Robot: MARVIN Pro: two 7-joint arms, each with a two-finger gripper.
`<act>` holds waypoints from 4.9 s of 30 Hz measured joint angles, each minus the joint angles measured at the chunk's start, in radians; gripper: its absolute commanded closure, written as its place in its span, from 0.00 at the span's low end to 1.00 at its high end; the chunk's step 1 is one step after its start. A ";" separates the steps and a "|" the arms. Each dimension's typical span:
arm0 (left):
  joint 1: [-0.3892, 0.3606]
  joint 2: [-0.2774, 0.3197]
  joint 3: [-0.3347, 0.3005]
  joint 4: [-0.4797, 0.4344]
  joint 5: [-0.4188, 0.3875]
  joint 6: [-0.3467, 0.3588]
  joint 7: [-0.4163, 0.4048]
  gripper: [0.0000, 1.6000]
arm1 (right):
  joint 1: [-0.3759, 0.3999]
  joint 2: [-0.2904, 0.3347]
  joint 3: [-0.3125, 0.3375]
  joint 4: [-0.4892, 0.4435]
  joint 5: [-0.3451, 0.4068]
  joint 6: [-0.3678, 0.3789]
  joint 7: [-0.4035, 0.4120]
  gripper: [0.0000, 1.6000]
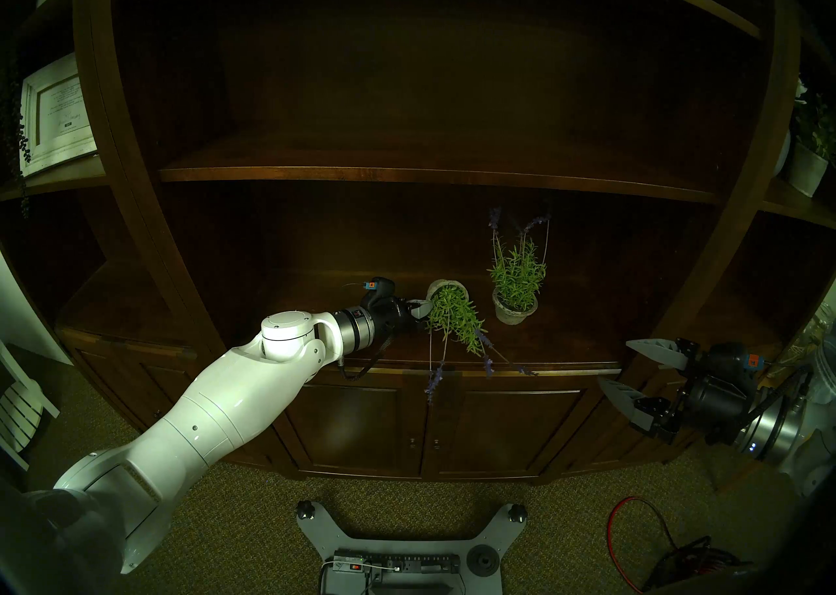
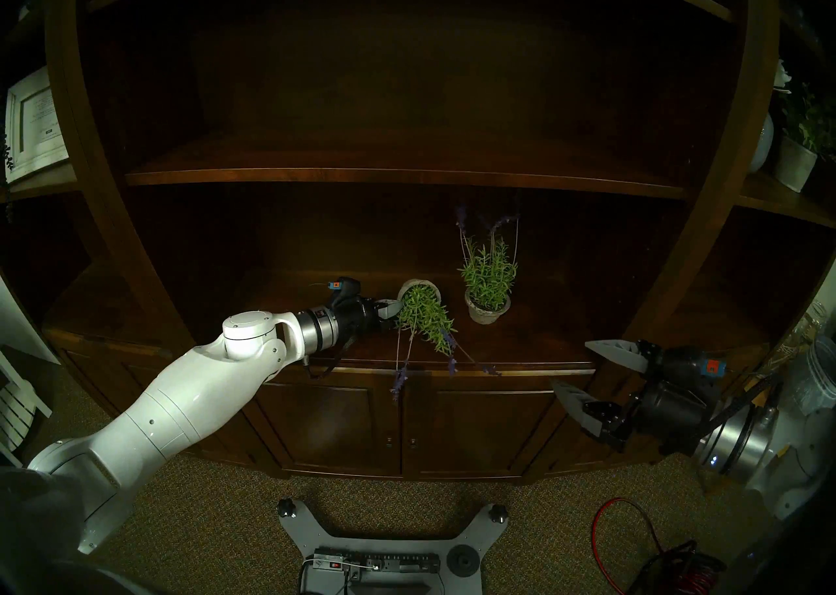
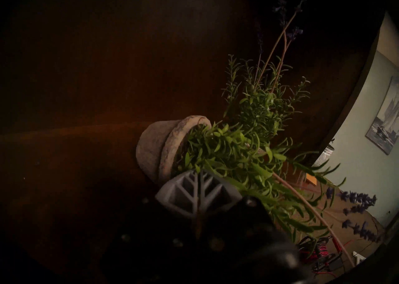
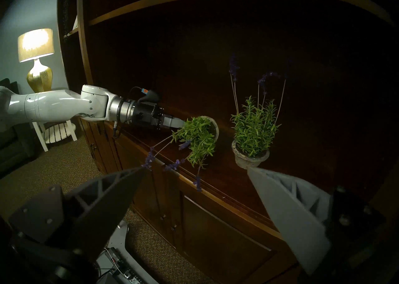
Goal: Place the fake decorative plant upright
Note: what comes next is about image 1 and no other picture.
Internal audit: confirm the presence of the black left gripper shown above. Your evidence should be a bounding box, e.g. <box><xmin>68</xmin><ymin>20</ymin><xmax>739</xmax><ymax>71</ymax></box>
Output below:
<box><xmin>368</xmin><ymin>295</ymin><xmax>433</xmax><ymax>344</ymax></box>

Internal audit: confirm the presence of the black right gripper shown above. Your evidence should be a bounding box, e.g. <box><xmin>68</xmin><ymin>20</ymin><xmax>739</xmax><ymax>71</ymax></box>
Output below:
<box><xmin>598</xmin><ymin>338</ymin><xmax>764</xmax><ymax>447</ymax></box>

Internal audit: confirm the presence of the fake lavender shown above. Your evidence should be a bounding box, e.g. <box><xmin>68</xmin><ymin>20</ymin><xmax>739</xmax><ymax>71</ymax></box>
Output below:
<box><xmin>421</xmin><ymin>279</ymin><xmax>538</xmax><ymax>406</ymax></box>
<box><xmin>487</xmin><ymin>207</ymin><xmax>551</xmax><ymax>325</ymax></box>

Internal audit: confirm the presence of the green plant in white pot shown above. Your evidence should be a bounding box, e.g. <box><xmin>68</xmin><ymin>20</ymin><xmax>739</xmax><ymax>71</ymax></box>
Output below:
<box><xmin>787</xmin><ymin>81</ymin><xmax>836</xmax><ymax>198</ymax></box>

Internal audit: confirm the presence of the dark trailing plant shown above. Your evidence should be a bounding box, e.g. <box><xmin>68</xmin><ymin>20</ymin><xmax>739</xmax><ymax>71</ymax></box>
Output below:
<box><xmin>3</xmin><ymin>45</ymin><xmax>33</xmax><ymax>219</ymax></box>

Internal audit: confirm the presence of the wooden cabinet door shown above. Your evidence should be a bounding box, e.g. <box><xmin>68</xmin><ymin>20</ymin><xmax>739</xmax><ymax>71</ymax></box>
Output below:
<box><xmin>428</xmin><ymin>375</ymin><xmax>588</xmax><ymax>480</ymax></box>
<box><xmin>287</xmin><ymin>378</ymin><xmax>425</xmax><ymax>478</ymax></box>

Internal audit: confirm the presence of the clear vase with twigs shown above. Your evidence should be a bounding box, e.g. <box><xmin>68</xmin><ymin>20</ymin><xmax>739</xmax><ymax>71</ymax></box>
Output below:
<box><xmin>780</xmin><ymin>303</ymin><xmax>836</xmax><ymax>369</ymax></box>

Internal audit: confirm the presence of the dark wooden shelf cabinet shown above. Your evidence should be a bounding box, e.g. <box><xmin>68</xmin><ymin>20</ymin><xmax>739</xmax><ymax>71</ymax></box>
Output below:
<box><xmin>0</xmin><ymin>0</ymin><xmax>836</xmax><ymax>487</ymax></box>

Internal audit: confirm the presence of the black round disk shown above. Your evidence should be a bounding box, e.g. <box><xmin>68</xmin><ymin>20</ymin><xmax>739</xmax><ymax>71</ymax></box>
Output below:
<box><xmin>467</xmin><ymin>545</ymin><xmax>500</xmax><ymax>578</ymax></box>

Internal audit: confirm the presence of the black power strip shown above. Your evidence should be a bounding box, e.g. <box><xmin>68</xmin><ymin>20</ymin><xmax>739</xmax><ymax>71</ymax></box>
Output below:
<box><xmin>333</xmin><ymin>551</ymin><xmax>461</xmax><ymax>575</ymax></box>

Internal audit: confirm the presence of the white framed certificate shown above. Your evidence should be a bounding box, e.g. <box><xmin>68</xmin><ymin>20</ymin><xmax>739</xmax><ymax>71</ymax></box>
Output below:
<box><xmin>20</xmin><ymin>53</ymin><xmax>99</xmax><ymax>177</ymax></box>

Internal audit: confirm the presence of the white slatted wooden chair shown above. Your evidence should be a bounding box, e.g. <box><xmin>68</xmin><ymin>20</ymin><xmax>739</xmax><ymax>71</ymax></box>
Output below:
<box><xmin>0</xmin><ymin>339</ymin><xmax>61</xmax><ymax>470</ymax></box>

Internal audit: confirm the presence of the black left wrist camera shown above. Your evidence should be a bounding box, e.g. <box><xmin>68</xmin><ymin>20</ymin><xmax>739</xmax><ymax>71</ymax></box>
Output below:
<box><xmin>362</xmin><ymin>277</ymin><xmax>397</xmax><ymax>306</ymax></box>

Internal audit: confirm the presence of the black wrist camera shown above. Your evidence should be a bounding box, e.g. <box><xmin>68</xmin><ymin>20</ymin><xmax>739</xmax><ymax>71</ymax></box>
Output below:
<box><xmin>709</xmin><ymin>341</ymin><xmax>766</xmax><ymax>382</ymax></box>
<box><xmin>362</xmin><ymin>277</ymin><xmax>397</xmax><ymax>306</ymax></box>

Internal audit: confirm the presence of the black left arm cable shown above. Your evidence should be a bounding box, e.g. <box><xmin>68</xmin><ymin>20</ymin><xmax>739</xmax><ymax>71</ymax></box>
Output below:
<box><xmin>340</xmin><ymin>332</ymin><xmax>394</xmax><ymax>383</ymax></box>

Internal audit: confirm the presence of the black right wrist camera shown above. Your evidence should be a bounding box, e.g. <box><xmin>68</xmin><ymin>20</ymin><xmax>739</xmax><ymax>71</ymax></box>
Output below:
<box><xmin>709</xmin><ymin>341</ymin><xmax>766</xmax><ymax>382</ymax></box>

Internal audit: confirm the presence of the braided right arm cable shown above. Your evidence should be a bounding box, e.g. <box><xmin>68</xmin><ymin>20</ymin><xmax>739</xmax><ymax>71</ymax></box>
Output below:
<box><xmin>751</xmin><ymin>365</ymin><xmax>815</xmax><ymax>432</ymax></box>

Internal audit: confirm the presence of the black and red cable coil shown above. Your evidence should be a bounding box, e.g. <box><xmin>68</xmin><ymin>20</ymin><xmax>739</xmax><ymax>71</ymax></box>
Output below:
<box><xmin>643</xmin><ymin>535</ymin><xmax>742</xmax><ymax>595</ymax></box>

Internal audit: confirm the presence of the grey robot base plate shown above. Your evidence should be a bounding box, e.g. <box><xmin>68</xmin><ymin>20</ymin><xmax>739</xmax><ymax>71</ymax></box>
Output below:
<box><xmin>295</xmin><ymin>501</ymin><xmax>527</xmax><ymax>595</ymax></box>

